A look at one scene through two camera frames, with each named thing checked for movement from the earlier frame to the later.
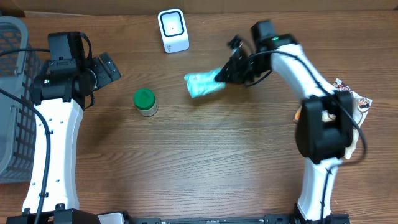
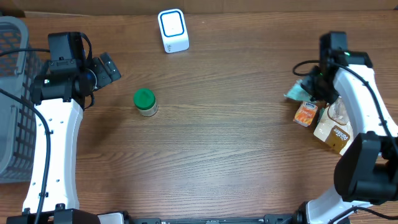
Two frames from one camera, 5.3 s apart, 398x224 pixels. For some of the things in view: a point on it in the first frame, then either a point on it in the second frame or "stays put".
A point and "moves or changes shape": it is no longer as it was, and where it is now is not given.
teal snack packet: [203, 83] moves or changes shape
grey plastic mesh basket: [20, 63] stays put
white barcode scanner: [173, 29] stays put
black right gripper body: [252, 66] → [317, 86]
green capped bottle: [145, 101] stays put
